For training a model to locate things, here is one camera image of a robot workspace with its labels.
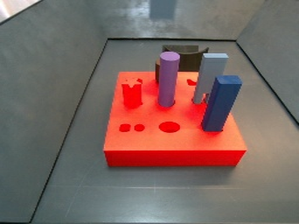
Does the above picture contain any dark blue square peg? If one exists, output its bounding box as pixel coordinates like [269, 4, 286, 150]
[201, 75, 242, 132]

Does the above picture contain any black curved fixture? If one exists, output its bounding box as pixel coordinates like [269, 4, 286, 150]
[162, 45, 209, 72]

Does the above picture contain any red shape sorter base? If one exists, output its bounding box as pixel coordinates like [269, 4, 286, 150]
[103, 72, 246, 166]

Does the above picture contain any purple cylinder peg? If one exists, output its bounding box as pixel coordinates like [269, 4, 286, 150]
[157, 52, 180, 107]

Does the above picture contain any red star peg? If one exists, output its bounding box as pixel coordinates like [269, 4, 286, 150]
[121, 78, 142, 109]

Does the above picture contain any light blue arch peg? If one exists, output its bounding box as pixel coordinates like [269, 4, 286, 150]
[192, 53, 229, 104]

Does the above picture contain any dark brown hexagon peg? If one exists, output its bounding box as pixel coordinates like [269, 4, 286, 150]
[154, 59, 160, 84]

